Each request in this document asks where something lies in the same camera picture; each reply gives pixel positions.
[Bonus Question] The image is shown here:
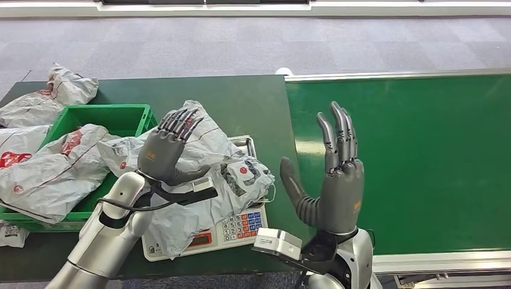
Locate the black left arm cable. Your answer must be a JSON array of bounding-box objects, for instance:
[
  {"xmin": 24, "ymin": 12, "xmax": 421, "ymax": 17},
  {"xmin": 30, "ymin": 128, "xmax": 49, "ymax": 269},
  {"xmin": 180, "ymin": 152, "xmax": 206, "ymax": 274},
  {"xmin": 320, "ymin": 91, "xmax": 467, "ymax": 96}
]
[{"xmin": 95, "ymin": 181, "xmax": 178, "ymax": 213}]

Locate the small white labelled package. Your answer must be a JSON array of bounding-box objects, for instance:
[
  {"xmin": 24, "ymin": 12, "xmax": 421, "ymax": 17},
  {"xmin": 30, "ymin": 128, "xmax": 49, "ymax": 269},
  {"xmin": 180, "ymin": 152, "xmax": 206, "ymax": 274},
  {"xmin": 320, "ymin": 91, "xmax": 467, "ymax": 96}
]
[{"xmin": 0, "ymin": 220, "xmax": 31, "ymax": 249}]

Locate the green plastic crate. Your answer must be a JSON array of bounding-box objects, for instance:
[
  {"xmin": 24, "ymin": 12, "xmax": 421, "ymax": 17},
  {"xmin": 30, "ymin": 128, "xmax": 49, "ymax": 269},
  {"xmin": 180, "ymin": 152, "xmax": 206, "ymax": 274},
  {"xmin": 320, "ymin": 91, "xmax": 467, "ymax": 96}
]
[{"xmin": 0, "ymin": 104, "xmax": 159, "ymax": 234}]

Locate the electronic scale with steel tray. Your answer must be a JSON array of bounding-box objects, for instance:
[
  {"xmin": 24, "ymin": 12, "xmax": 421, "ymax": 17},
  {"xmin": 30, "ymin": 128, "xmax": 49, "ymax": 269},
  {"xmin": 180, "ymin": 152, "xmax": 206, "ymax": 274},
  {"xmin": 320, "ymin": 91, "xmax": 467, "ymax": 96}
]
[{"xmin": 141, "ymin": 135, "xmax": 269, "ymax": 263}]

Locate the white window sill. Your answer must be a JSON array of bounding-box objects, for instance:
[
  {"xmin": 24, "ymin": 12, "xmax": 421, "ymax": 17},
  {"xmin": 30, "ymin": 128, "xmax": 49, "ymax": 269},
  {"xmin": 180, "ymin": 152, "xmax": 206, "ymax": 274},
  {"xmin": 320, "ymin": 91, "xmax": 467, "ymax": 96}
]
[{"xmin": 0, "ymin": 1, "xmax": 511, "ymax": 19}]

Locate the grey poly mailer package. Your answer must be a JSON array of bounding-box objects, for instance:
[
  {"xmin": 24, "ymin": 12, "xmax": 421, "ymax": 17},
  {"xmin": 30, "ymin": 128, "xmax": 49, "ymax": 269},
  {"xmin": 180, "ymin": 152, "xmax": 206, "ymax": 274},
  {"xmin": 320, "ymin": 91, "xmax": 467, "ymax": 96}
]
[{"xmin": 96, "ymin": 99, "xmax": 276, "ymax": 261}]

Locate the green conveyor belt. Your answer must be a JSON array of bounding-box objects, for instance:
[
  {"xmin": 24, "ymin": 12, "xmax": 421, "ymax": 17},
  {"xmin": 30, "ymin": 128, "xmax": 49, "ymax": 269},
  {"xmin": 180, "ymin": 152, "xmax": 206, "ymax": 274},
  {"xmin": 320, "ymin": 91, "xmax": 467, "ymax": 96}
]
[{"xmin": 285, "ymin": 74, "xmax": 511, "ymax": 256}]

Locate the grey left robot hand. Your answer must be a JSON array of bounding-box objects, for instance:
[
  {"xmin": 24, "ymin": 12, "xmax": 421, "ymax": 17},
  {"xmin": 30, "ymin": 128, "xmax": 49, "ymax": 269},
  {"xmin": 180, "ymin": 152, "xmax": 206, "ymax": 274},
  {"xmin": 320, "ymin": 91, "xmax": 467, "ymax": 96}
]
[{"xmin": 137, "ymin": 106, "xmax": 212, "ymax": 187}]

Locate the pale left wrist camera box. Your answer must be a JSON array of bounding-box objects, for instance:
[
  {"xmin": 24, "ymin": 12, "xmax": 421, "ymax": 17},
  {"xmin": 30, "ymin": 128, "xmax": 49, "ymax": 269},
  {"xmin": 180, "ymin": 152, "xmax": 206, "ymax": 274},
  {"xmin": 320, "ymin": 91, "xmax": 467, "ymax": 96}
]
[{"xmin": 159, "ymin": 177, "xmax": 219, "ymax": 207}]

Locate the black window frame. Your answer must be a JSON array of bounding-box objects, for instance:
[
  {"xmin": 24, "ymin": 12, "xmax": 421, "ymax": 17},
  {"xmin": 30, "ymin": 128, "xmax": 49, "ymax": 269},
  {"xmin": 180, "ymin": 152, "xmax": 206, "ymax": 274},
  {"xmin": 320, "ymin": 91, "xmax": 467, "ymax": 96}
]
[{"xmin": 93, "ymin": 0, "xmax": 426, "ymax": 5}]

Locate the large crumpled grey mailer package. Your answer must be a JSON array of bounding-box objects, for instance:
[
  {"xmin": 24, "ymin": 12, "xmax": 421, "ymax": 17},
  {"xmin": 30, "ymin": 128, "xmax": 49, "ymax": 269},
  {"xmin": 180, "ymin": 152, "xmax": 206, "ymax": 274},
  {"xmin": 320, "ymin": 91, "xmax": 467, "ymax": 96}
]
[{"xmin": 0, "ymin": 123, "xmax": 121, "ymax": 225}]

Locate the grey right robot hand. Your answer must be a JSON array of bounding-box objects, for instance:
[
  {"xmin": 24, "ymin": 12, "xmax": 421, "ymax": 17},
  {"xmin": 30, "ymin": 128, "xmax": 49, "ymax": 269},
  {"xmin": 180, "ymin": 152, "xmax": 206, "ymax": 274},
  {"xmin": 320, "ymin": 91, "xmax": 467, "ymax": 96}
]
[{"xmin": 278, "ymin": 101, "xmax": 365, "ymax": 237}]

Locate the grey mailer with red print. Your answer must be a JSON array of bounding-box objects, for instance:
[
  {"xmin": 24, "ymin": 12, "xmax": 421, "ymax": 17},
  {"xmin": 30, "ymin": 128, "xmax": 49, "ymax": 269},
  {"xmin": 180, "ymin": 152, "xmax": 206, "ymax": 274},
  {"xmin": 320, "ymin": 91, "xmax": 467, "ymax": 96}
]
[{"xmin": 0, "ymin": 125, "xmax": 51, "ymax": 171}]

